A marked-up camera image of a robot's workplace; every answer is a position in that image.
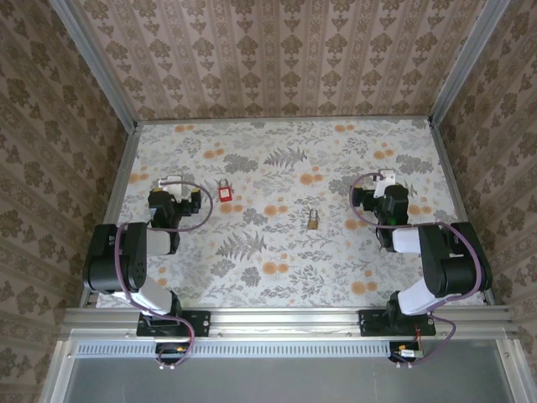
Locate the red padlock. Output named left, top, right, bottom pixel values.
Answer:
left=217, top=177, right=234, bottom=204

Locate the floral table cover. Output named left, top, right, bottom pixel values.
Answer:
left=95, top=119, right=488, bottom=310

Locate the grey metal panel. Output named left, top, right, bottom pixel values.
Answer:
left=66, top=357, right=516, bottom=403

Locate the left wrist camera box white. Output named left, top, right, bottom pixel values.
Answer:
left=158, top=175, right=185, bottom=196

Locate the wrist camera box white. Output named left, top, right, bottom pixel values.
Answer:
left=158, top=175, right=185, bottom=196
left=373, top=168, right=398, bottom=199

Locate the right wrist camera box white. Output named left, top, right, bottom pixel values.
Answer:
left=373, top=168, right=398, bottom=199

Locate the left side aluminium table rail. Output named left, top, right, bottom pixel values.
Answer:
left=79, top=124, right=140, bottom=307

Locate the aluminium table rail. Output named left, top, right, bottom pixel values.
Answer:
left=79, top=124, right=140, bottom=307
left=136, top=116, right=433, bottom=125
left=427, top=119, right=497, bottom=306

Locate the right side aluminium table rail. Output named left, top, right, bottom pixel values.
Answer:
left=427, top=119, right=497, bottom=306

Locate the back aluminium table rail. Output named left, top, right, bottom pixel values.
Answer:
left=136, top=116, right=433, bottom=125

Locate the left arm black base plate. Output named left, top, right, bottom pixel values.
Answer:
left=136, top=309, right=211, bottom=338

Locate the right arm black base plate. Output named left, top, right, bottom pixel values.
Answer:
left=359, top=309, right=436, bottom=337

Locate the aluminium mounting rail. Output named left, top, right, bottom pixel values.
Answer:
left=62, top=305, right=519, bottom=342

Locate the left aluminium frame post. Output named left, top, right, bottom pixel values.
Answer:
left=48, top=0, right=139, bottom=131

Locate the aluminium frame post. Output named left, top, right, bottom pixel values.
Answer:
left=48, top=0, right=139, bottom=131
left=427, top=0, right=503, bottom=127

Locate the right aluminium frame post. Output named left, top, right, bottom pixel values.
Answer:
left=427, top=0, right=503, bottom=127

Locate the grey slotted cable duct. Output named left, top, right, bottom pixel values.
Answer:
left=75, top=340, right=394, bottom=359

